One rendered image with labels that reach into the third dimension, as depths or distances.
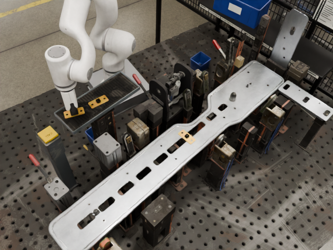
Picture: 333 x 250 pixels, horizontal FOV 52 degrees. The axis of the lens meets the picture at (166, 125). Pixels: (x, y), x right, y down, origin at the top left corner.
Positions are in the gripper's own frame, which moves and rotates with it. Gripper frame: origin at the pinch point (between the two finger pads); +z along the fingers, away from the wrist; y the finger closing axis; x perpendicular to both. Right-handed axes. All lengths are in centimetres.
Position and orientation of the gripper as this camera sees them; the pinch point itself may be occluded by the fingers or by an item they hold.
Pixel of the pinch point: (73, 109)
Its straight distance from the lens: 147.9
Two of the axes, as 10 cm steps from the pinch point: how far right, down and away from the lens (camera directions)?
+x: 9.3, -2.7, 2.4
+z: -0.4, 5.8, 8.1
